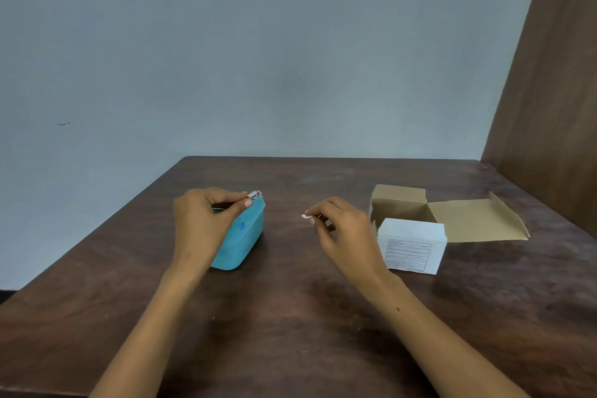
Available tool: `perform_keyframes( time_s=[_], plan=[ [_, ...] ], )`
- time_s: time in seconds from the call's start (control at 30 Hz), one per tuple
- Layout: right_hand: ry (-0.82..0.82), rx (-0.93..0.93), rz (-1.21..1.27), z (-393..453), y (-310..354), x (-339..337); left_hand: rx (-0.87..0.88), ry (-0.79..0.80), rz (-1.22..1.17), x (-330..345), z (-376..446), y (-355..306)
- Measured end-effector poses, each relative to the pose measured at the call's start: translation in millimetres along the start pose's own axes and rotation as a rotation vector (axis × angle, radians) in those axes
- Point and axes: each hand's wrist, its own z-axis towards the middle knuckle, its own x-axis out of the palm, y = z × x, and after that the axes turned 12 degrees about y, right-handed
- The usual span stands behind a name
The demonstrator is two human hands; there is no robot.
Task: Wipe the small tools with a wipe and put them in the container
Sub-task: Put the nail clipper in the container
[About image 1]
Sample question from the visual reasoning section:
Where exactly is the person's right forearm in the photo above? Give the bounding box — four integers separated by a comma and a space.
371, 275, 532, 398

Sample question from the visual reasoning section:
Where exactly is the teal zipper pouch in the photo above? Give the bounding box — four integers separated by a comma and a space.
208, 190, 266, 271

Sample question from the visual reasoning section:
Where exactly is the person's right hand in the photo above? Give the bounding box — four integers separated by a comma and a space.
304, 196, 405, 306

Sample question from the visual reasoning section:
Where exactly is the brown wooden panel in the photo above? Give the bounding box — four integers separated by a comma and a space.
480, 0, 597, 240

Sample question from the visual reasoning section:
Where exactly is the person's left forearm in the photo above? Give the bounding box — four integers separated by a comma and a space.
89, 264, 211, 398

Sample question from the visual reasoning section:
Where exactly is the person's left hand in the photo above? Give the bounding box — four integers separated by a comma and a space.
172, 187, 254, 273

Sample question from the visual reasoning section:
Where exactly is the open white cardboard box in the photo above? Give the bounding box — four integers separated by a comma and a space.
368, 184, 531, 276

